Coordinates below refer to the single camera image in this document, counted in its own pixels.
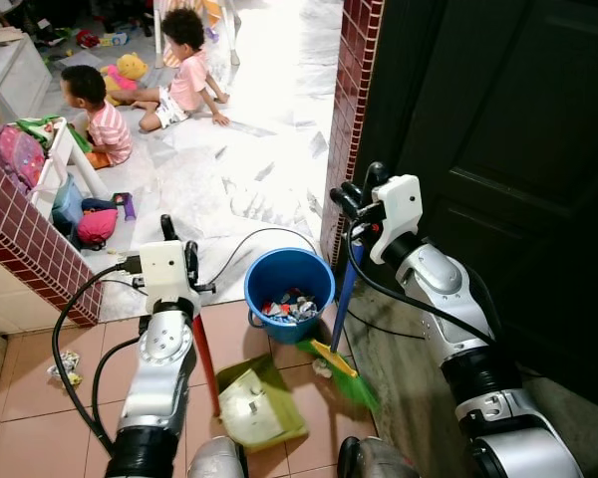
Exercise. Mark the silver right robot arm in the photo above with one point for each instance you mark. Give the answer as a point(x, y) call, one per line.
point(439, 284)

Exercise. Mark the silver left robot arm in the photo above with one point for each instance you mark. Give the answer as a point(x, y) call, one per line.
point(159, 378)

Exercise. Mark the small purple toy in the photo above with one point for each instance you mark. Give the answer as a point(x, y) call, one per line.
point(125, 205)

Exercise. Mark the red and navy bag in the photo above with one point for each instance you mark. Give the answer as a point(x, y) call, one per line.
point(97, 229)

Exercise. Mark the blue plastic bucket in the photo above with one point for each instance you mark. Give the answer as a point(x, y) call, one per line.
point(279, 271)

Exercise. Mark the light blue bag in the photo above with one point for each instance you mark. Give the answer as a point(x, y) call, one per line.
point(67, 204)

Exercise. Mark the colourful wrapper rubbish pile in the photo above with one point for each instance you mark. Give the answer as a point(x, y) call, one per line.
point(291, 307)

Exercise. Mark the child in striped shirt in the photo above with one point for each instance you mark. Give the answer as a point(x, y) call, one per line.
point(108, 129)

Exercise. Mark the white plastic rack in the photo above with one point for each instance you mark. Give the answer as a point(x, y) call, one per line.
point(62, 149)

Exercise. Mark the child in pink shirt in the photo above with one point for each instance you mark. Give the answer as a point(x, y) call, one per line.
point(189, 85)

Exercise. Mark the dark panelled door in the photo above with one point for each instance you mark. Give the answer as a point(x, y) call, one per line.
point(518, 149)

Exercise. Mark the green cloth item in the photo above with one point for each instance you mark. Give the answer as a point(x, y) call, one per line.
point(50, 126)

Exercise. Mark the crumpled plastic wrapper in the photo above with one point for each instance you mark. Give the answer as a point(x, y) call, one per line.
point(66, 368)

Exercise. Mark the yellow plush bear toy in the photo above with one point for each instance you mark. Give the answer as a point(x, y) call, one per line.
point(130, 72)

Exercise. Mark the small white paper scrap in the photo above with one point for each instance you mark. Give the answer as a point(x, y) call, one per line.
point(322, 367)

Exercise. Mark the pink patterned backpack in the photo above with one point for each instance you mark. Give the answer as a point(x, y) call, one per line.
point(15, 154)

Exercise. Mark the silver left robot leg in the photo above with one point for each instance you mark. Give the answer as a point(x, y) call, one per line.
point(217, 460)

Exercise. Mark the silver robot leg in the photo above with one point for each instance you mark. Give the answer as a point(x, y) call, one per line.
point(217, 460)
point(379, 460)

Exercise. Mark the small red toy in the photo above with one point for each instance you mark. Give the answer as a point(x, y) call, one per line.
point(87, 40)

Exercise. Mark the white low cabinet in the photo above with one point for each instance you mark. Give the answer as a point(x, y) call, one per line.
point(15, 80)

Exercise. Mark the silver right robot leg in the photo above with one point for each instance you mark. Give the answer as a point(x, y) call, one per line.
point(379, 460)

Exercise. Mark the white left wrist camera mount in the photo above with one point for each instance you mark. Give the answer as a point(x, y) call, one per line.
point(164, 271)

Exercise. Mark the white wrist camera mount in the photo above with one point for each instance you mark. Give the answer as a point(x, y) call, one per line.
point(401, 204)
point(164, 271)

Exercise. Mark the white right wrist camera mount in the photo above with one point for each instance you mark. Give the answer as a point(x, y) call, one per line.
point(401, 204)

